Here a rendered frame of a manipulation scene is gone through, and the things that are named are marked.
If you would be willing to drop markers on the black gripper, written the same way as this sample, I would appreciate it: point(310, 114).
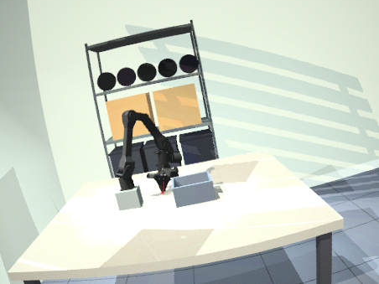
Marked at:
point(162, 180)

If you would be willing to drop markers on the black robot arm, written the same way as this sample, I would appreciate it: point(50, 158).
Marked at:
point(126, 166)

